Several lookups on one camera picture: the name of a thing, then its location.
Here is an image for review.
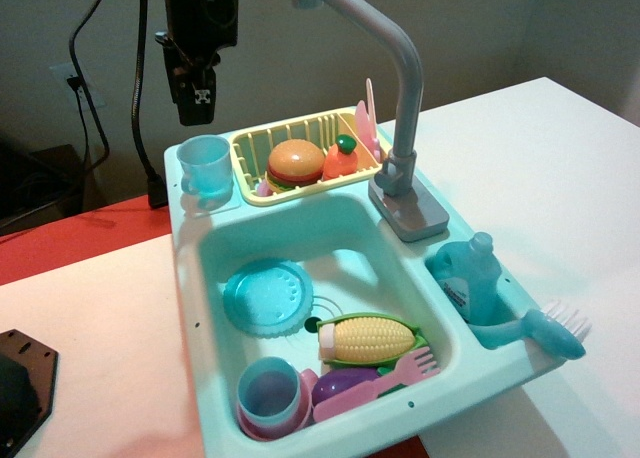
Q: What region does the yellow toy corn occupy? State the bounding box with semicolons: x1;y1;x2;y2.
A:
316;313;428;367

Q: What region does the black gooseneck cable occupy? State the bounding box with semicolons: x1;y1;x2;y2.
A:
130;0;170;210

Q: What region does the pink toy utensil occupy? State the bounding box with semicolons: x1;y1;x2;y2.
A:
355;78;382;163

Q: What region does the grey toy faucet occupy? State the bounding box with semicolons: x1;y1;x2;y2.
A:
292;0;449;242

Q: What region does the pink toy fork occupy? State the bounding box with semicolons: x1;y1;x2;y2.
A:
373;346;440;398

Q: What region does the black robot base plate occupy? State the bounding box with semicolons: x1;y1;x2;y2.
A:
1;329;59;457

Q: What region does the toy hamburger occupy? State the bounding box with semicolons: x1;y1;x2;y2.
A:
265;139;325;193

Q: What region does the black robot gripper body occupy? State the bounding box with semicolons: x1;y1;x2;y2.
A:
155;0;238;103

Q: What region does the white wall outlet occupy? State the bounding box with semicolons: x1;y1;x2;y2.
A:
49;62;106;111

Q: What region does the light blue toy cup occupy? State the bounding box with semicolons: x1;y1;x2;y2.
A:
176;135;234;210

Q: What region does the yellow dish rack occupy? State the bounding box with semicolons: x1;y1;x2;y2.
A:
229;108;391;207

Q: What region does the teal toy sink unit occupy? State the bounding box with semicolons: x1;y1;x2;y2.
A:
164;148;560;457

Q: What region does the black power cord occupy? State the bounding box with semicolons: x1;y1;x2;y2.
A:
66;0;114;179

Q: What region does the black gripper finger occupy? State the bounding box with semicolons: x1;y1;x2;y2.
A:
176;68;217;126

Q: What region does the blue toy plate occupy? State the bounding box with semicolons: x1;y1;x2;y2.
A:
223;258;314;338

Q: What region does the blue toy soap bottle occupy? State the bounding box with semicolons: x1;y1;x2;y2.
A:
429;232;502;326

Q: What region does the orange toy fruit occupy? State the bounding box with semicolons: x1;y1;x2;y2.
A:
322;134;358;181

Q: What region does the blue dish brush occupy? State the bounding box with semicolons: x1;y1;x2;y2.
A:
469;301;592;360

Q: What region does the blue cup in sink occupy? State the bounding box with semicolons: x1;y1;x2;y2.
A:
236;357;302;438

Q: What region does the purple toy eggplant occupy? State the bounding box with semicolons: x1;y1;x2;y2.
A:
311;367;379;406

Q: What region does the pink toy cup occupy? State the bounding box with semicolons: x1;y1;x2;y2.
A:
236;369;318;441

